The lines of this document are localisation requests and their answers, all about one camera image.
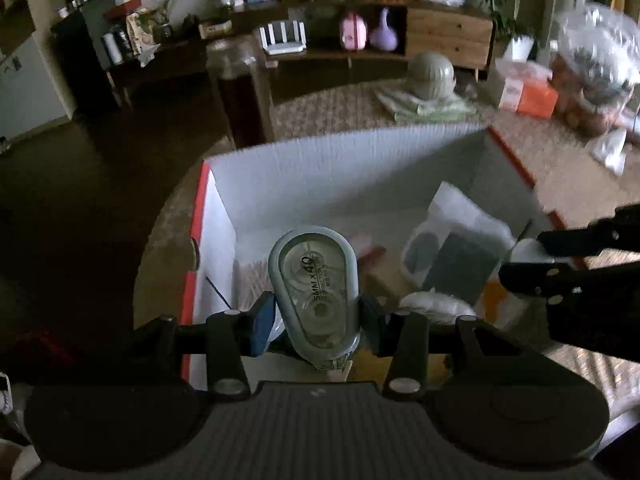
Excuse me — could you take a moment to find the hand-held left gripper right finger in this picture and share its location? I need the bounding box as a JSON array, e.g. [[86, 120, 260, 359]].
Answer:
[[360, 294, 582, 402]]

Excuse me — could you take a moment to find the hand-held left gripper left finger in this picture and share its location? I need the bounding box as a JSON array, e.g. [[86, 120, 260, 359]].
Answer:
[[85, 291, 277, 402]]

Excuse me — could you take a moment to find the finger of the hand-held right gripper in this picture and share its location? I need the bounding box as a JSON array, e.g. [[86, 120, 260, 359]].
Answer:
[[537, 204, 640, 257], [498, 258, 594, 307]]

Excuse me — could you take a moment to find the grey correction tape dispenser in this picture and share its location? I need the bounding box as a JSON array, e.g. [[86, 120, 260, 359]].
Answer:
[[267, 226, 361, 372]]

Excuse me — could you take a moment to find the red cardboard box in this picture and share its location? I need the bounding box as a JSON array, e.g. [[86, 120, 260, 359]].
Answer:
[[179, 124, 592, 394]]

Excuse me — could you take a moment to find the bag of white beads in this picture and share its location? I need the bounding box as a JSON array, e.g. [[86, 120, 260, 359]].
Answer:
[[399, 292, 477, 324]]

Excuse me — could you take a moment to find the grey box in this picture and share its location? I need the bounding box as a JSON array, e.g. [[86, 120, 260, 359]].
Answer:
[[424, 232, 497, 307]]

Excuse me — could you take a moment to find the white plastic bag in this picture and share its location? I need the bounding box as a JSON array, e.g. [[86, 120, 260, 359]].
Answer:
[[399, 182, 524, 332]]

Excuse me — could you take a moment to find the orange and white tissue box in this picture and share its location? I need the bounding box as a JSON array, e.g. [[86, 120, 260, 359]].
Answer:
[[492, 59, 559, 119]]

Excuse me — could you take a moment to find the pile of clear plastic bags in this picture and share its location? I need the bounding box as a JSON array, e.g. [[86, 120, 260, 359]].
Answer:
[[551, 4, 640, 137]]

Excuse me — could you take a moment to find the folded green cloth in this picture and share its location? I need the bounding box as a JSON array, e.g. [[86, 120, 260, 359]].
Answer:
[[374, 87, 482, 124]]

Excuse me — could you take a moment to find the grey-green lidded bowl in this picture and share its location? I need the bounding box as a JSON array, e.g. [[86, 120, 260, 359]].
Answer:
[[406, 52, 457, 102]]

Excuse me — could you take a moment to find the glass jar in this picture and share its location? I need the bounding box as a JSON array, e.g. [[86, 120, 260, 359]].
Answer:
[[206, 42, 274, 149]]

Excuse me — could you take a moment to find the tall green plant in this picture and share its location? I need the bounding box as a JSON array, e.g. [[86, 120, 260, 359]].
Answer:
[[469, 0, 535, 62]]

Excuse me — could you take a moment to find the white router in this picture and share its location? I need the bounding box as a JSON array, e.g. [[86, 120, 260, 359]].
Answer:
[[259, 19, 307, 56]]

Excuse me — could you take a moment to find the purple gourd-shaped bottle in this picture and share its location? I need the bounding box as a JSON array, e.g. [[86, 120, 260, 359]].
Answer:
[[369, 7, 401, 54]]

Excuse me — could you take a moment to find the pink round container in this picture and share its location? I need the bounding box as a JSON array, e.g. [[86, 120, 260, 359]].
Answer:
[[339, 12, 371, 52]]

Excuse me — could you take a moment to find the black side cabinet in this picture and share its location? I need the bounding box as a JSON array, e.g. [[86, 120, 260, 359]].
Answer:
[[49, 0, 127, 117]]

